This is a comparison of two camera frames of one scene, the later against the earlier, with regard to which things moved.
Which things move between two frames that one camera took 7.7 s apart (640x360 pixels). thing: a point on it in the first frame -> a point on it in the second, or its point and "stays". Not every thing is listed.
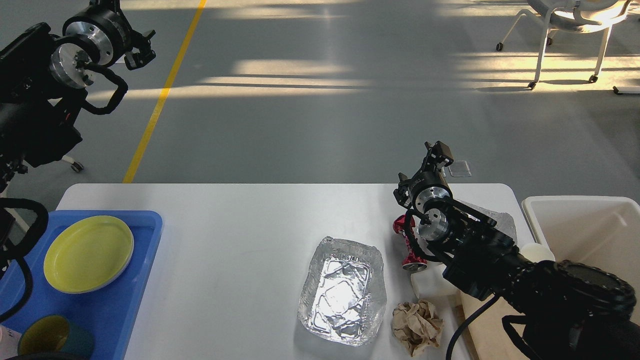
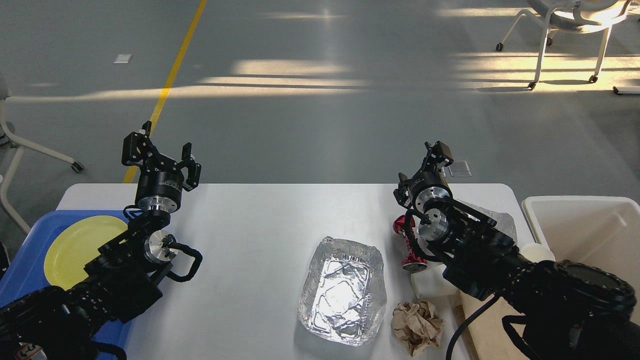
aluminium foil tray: [344, 297] stays
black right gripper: [426, 190] stays
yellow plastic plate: [87, 254] stays
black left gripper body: [104, 27] -> [158, 191]
